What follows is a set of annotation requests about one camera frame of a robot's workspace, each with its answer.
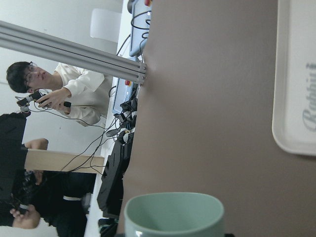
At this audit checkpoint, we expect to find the aluminium frame post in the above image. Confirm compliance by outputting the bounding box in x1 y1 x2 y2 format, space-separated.
0 21 147 84

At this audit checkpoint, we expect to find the person in white shirt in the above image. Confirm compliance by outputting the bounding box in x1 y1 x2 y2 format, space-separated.
6 62 112 126

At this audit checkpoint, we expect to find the green cup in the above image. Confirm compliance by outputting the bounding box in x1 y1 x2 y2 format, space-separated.
124 192 225 237

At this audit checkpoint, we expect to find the black slotted stand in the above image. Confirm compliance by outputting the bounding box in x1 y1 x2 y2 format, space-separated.
97 142 130 218

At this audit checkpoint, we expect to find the teach pendant tablet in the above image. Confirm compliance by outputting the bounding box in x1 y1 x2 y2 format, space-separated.
112 79 137 114
127 0 153 57

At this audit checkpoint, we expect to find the cream rabbit tray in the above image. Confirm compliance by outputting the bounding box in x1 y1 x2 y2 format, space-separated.
272 0 316 156

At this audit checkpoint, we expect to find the person in black clothes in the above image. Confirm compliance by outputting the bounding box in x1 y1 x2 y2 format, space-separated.
0 113 96 237

